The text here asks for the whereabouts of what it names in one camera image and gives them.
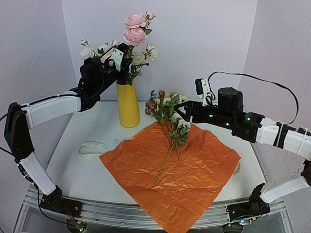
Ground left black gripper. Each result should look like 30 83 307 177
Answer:
96 57 133 95

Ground pink rose stem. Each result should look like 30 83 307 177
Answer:
122 10 157 81

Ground orange yellow wrapping paper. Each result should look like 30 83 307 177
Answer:
98 121 242 233

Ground cream printed ribbon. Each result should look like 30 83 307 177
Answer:
78 141 109 159

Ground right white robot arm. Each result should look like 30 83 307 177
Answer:
174 87 311 225

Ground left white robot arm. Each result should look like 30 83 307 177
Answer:
1 43 134 217

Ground white and pink flowers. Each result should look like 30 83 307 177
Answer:
80 39 158 85

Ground yellow ceramic vase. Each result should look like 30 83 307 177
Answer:
117 83 140 128

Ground loose bouquet flower stems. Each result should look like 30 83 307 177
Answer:
145 90 191 183

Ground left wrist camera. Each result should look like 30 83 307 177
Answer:
110 48 123 71

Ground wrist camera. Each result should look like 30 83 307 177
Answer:
110 48 123 71
195 78 213 107

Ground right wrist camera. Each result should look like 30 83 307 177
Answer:
195 78 213 107

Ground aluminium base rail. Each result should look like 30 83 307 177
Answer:
14 187 293 233

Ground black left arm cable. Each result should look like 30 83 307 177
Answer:
0 111 15 156

